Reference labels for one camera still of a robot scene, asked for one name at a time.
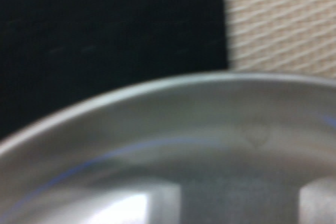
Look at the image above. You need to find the black tablecloth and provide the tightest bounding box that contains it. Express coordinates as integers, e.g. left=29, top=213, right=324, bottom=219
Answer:
left=0, top=0, right=228, bottom=138

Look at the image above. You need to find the beige woven placemat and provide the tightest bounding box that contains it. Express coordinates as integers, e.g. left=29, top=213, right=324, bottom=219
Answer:
left=225, top=0, right=336, bottom=78

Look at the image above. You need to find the round silver metal plate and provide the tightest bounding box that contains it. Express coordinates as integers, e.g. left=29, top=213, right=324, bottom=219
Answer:
left=0, top=72, right=336, bottom=224

